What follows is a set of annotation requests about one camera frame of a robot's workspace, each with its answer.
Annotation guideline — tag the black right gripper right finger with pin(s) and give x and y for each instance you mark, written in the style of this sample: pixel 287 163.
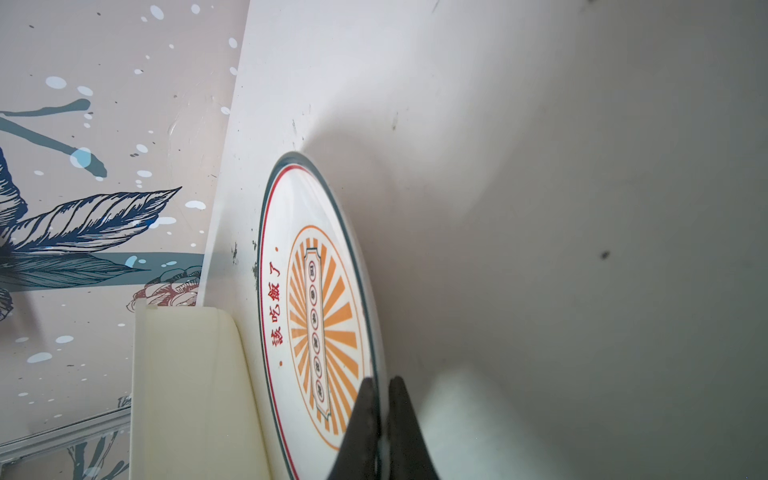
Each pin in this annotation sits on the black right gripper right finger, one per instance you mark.
pixel 409 456

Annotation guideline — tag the white plastic bin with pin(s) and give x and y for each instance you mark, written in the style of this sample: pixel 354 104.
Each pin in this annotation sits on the white plastic bin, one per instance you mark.
pixel 193 412

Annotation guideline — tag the orange sunburst plate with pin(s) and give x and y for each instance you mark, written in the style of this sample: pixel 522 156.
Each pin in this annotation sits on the orange sunburst plate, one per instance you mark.
pixel 318 324

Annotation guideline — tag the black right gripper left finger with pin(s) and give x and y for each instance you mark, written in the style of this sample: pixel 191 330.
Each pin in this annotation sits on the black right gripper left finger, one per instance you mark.
pixel 357 456

